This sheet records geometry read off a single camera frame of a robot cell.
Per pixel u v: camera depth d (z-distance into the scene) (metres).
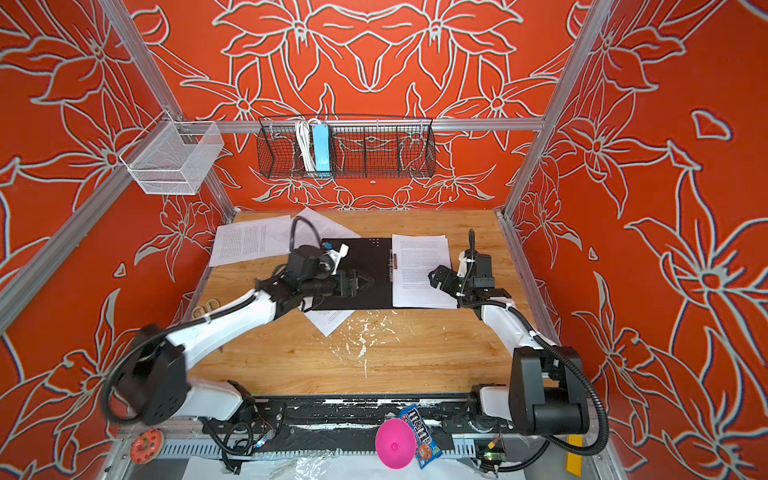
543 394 0.41
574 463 0.67
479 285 0.68
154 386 0.40
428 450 0.68
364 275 0.73
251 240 1.10
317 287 0.68
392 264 1.01
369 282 0.75
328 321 0.90
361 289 0.71
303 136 0.88
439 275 0.80
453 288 0.79
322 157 0.90
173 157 0.92
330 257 0.73
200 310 0.92
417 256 1.07
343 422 0.73
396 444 0.65
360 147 0.98
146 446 0.68
